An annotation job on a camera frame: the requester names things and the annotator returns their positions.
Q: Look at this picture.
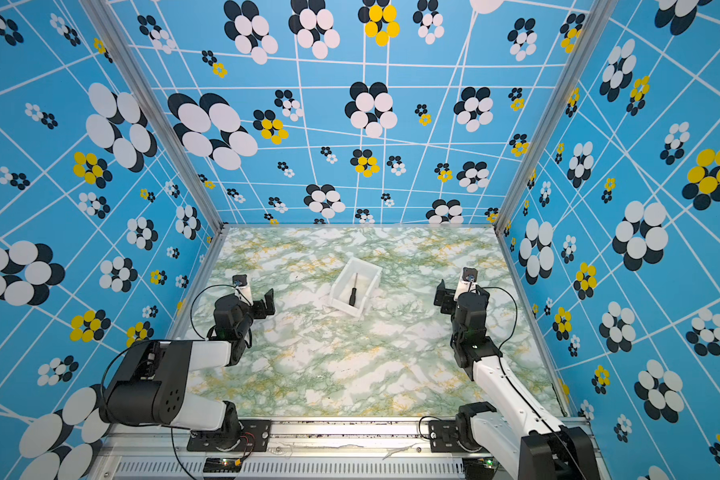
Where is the black handled screwdriver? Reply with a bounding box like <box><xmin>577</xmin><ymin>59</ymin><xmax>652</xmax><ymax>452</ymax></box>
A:
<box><xmin>348</xmin><ymin>273</ymin><xmax>359</xmax><ymax>307</ymax></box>

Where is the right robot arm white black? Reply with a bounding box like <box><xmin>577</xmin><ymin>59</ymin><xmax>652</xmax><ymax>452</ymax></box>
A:
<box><xmin>434</xmin><ymin>269</ymin><xmax>601</xmax><ymax>479</ymax></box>

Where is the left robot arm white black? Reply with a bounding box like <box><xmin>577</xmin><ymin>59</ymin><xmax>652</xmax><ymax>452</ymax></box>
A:
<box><xmin>99</xmin><ymin>289</ymin><xmax>276</xmax><ymax>452</ymax></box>

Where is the white plastic bin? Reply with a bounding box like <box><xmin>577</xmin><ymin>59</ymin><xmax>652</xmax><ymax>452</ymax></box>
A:
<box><xmin>328</xmin><ymin>258</ymin><xmax>383</xmax><ymax>318</ymax></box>

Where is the right controller board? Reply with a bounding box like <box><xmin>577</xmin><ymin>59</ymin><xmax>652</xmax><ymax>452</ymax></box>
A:
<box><xmin>463</xmin><ymin>458</ymin><xmax>497</xmax><ymax>480</ymax></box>

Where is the controller board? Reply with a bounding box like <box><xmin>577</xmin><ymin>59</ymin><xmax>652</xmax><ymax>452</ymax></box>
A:
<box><xmin>203</xmin><ymin>457</ymin><xmax>243</xmax><ymax>475</ymax></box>
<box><xmin>463</xmin><ymin>458</ymin><xmax>497</xmax><ymax>480</ymax></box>

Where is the left controller board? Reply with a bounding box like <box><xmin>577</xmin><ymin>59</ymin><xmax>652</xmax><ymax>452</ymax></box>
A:
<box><xmin>203</xmin><ymin>457</ymin><xmax>243</xmax><ymax>475</ymax></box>

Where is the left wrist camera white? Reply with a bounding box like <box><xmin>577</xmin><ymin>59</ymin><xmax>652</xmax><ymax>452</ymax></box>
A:
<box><xmin>232</xmin><ymin>274</ymin><xmax>253</xmax><ymax>306</ymax></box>

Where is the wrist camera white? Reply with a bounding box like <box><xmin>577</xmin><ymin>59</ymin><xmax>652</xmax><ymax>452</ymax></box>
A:
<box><xmin>453</xmin><ymin>267</ymin><xmax>478</xmax><ymax>301</ymax></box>
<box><xmin>232</xmin><ymin>274</ymin><xmax>253</xmax><ymax>306</ymax></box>

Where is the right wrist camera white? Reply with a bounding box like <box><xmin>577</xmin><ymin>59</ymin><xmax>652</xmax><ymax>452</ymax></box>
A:
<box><xmin>453</xmin><ymin>267</ymin><xmax>478</xmax><ymax>301</ymax></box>

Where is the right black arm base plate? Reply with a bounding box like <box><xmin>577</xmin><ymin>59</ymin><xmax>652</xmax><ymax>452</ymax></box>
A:
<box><xmin>420</xmin><ymin>417</ymin><xmax>488</xmax><ymax>454</ymax></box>

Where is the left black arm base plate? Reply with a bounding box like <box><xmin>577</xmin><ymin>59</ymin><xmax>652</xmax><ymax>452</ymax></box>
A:
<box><xmin>187</xmin><ymin>419</ymin><xmax>272</xmax><ymax>453</ymax></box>

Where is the aluminium front rail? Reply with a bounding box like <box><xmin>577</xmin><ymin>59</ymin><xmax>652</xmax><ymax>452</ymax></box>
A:
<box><xmin>88</xmin><ymin>417</ymin><xmax>510</xmax><ymax>479</ymax></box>

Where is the right aluminium corner post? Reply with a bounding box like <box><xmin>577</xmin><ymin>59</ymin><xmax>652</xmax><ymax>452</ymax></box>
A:
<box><xmin>495</xmin><ymin>0</ymin><xmax>618</xmax><ymax>234</ymax></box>

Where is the aluminium corner post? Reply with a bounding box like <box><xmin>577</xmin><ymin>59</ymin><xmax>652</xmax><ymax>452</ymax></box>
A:
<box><xmin>82</xmin><ymin>1</ymin><xmax>224</xmax><ymax>235</ymax></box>
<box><xmin>495</xmin><ymin>0</ymin><xmax>618</xmax><ymax>234</ymax></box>

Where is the left aluminium corner post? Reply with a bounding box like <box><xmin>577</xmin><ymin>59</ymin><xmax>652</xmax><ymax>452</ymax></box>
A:
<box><xmin>82</xmin><ymin>1</ymin><xmax>224</xmax><ymax>235</ymax></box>

